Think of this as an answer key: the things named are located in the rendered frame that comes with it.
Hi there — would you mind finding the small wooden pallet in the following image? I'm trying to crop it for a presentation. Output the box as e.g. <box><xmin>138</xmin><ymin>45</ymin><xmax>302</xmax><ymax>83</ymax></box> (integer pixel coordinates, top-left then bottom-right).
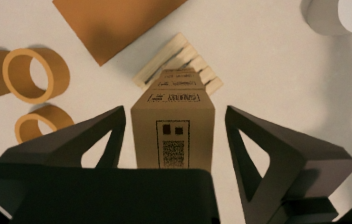
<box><xmin>132</xmin><ymin>32</ymin><xmax>224</xmax><ymax>96</ymax></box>

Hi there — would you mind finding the white tape roll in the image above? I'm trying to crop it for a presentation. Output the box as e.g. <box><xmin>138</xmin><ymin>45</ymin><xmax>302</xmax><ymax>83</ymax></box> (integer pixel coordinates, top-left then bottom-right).
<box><xmin>307</xmin><ymin>0</ymin><xmax>352</xmax><ymax>36</ymax></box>

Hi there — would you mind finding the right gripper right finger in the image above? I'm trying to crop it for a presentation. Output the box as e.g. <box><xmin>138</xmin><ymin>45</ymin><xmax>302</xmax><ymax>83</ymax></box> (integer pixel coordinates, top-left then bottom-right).
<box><xmin>224</xmin><ymin>105</ymin><xmax>352</xmax><ymax>224</ymax></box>

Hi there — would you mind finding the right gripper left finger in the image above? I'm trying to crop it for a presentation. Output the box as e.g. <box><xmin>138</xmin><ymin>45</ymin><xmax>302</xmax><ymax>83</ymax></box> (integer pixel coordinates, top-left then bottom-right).
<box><xmin>0</xmin><ymin>105</ymin><xmax>127</xmax><ymax>168</ymax></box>

